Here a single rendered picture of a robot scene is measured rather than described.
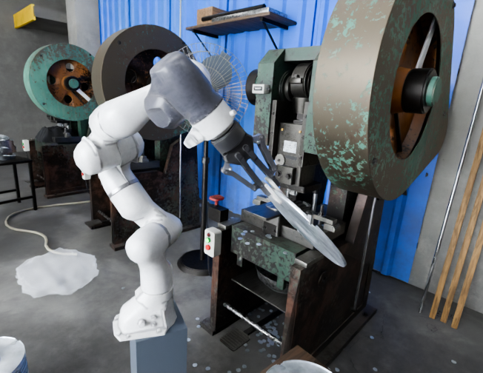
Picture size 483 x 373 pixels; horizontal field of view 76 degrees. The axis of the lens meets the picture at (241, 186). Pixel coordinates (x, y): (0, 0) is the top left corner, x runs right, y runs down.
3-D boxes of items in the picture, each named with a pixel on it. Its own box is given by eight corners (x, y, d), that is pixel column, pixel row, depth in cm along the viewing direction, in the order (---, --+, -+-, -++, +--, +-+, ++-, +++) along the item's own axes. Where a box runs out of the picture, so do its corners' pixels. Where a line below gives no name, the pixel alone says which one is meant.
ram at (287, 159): (293, 188, 140) (301, 121, 132) (268, 180, 150) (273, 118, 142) (313, 182, 152) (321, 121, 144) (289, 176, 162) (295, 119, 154)
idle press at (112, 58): (111, 266, 231) (98, 8, 185) (70, 224, 299) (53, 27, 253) (252, 222, 335) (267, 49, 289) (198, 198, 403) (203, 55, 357)
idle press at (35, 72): (42, 206, 342) (23, 35, 296) (16, 186, 404) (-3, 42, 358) (160, 184, 455) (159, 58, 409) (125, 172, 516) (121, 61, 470)
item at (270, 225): (264, 246, 134) (267, 217, 131) (241, 235, 144) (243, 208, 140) (296, 232, 152) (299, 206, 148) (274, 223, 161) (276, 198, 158)
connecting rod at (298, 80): (299, 140, 137) (308, 58, 128) (277, 138, 145) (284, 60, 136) (323, 139, 151) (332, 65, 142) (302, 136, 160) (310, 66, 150)
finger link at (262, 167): (236, 146, 72) (240, 141, 72) (265, 176, 77) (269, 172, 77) (242, 149, 69) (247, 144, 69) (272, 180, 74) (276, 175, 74)
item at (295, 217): (330, 263, 94) (331, 261, 94) (358, 271, 66) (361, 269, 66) (263, 197, 99) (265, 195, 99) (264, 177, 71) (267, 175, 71)
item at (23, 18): (32, 19, 486) (30, 0, 479) (14, 28, 569) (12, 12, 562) (92, 31, 551) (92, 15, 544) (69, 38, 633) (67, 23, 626)
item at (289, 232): (312, 250, 135) (315, 237, 133) (240, 219, 165) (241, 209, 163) (344, 232, 156) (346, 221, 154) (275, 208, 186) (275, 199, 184)
